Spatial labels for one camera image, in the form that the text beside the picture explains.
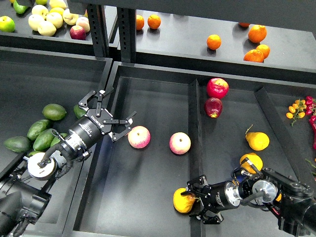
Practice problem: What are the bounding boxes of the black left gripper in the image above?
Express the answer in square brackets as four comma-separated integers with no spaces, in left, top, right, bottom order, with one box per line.
[69,87,136,149]

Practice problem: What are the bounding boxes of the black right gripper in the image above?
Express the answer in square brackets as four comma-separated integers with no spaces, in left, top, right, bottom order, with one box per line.
[181,175,241,225]

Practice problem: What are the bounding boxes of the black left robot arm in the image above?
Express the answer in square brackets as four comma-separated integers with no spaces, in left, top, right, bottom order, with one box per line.
[0,90,136,237]

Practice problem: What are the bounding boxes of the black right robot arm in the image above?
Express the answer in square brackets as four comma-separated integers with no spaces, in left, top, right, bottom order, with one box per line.
[180,158,316,237]

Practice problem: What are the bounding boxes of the small dark green avocado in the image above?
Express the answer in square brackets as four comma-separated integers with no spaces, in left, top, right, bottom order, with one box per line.
[73,105,86,119]

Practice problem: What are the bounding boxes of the green avocado top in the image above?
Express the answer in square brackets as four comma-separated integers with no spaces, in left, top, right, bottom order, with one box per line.
[42,104,67,121]

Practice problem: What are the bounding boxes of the yellow pear in bin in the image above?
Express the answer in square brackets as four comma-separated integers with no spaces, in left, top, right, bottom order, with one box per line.
[239,153,263,174]

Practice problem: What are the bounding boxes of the yellow pear with stem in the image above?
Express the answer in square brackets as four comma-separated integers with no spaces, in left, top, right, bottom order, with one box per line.
[245,125,270,151]

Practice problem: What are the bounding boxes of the dark green avocado far left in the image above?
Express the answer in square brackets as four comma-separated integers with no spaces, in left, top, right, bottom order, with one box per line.
[3,136,31,153]

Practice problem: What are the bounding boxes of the pale yellow pear on shelf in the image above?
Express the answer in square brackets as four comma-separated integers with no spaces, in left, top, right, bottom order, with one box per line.
[38,21,57,36]

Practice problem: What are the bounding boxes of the pink apple left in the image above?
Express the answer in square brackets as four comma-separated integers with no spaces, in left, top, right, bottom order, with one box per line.
[127,126,151,149]

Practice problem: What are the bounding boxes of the pink apple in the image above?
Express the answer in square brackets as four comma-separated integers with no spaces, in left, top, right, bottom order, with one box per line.
[127,126,151,149]
[169,132,191,155]

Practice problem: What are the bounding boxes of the black tray divider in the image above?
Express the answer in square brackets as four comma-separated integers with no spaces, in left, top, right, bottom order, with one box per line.
[188,79,206,237]

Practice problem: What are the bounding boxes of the pink apple right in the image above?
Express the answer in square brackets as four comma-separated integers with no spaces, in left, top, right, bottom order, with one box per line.
[169,132,191,155]

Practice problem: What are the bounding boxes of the red apple on shelf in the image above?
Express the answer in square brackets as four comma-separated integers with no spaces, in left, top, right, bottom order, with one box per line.
[70,25,86,40]

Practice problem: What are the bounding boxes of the dark red apple lower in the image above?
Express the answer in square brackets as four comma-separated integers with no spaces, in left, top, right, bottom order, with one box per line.
[204,97,223,118]

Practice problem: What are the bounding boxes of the red apple upper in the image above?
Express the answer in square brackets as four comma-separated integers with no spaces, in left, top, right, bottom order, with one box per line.
[206,78,229,99]

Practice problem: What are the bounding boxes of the orange on shelf centre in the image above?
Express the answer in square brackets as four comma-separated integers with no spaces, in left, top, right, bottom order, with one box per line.
[206,35,222,50]

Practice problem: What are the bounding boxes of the orange cherry tomato bunch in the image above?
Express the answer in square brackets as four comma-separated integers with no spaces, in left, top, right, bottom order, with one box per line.
[286,99,307,126]

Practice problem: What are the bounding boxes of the green apple on shelf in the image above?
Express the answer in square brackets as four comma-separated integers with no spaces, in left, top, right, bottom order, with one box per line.
[0,16,15,33]

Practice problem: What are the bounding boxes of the red chili peppers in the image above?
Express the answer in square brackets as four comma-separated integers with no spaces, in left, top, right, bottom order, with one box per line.
[306,96,316,149]

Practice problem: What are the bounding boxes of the orange tangerine front shelf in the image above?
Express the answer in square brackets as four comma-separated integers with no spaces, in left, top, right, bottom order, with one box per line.
[243,49,264,63]

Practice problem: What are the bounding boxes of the large orange on shelf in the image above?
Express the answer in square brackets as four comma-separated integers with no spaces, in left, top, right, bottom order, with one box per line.
[248,25,267,43]

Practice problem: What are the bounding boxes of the black shelf post left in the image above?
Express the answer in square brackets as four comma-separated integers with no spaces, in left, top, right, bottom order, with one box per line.
[87,4,109,57]

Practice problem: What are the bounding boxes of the black shelf post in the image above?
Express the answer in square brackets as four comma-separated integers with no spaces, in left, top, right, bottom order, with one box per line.
[117,7,136,63]
[87,4,109,57]

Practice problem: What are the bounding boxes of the black shelf post right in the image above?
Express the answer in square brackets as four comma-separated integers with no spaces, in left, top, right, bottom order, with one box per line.
[117,7,136,63]

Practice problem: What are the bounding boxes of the orange behind post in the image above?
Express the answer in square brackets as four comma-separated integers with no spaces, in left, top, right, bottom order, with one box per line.
[136,14,145,31]

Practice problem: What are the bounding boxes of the orange beside post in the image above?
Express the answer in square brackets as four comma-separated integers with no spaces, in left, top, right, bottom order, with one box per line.
[147,14,161,30]

